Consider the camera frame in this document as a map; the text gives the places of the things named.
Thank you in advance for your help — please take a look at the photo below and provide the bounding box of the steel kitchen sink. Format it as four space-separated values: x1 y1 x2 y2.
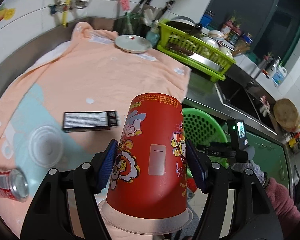
215 76 278 133

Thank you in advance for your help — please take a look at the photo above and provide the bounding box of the blue label detergent bottle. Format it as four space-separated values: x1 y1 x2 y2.
271 60 288 87

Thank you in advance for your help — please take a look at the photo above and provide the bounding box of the red lid sauce jar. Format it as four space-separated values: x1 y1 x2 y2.
227 27 242 44

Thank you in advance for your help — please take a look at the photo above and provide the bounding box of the black flat box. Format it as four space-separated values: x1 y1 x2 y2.
62 110 118 133

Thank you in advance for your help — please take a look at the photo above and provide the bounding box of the green plastic basket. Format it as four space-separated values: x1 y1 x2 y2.
182 107 228 195

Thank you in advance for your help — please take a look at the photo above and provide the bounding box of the steel drip tray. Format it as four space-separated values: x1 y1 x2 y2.
187 52 227 72

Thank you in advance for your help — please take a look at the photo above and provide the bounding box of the white plate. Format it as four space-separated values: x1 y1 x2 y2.
114 34 153 54

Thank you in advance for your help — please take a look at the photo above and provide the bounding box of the black handle kitchen knife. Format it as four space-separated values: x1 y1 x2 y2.
157 0 175 20
137 0 158 13

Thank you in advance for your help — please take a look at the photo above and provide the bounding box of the teal soap dispenser bottle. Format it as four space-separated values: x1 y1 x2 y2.
146 20 162 48

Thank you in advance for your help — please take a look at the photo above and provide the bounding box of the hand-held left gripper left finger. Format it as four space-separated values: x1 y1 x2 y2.
20 139 119 240

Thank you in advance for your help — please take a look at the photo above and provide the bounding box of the person's right forearm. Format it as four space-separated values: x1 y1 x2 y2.
264 177 300 222

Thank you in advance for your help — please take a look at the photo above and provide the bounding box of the round wooden cutting board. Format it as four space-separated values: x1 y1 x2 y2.
273 99 300 132

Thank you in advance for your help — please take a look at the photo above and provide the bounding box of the green glass bottle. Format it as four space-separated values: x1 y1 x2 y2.
124 11 143 35

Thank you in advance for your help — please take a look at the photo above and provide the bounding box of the green plastic dish rack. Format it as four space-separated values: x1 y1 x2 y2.
156 21 237 82

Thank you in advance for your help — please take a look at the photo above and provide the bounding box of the blue box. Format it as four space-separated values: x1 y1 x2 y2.
200 11 215 28

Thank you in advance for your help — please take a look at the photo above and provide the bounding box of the yellow gas hose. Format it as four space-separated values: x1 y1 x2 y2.
62 0 74 28

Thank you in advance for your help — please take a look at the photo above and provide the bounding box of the pink dish brush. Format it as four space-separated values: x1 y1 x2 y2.
119 0 131 12

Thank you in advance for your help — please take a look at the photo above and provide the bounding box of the dark pan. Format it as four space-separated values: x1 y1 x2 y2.
166 16 203 30

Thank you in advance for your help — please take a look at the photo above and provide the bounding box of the peach flower print blanket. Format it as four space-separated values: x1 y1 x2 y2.
0 22 192 240

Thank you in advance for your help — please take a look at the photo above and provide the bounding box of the red printed paper cup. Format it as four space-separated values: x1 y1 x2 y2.
105 93 188 217

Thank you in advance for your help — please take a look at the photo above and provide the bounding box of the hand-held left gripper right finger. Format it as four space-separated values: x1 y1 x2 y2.
185 139 280 240

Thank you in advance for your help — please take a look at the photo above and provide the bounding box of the clear plastic cup lid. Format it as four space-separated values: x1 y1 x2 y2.
98 200 193 235
29 126 63 167

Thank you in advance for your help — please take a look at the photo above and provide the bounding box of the red drink can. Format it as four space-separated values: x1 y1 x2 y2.
0 168 29 202

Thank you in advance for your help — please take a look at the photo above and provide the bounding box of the person's right hand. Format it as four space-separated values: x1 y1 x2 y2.
230 159 268 188

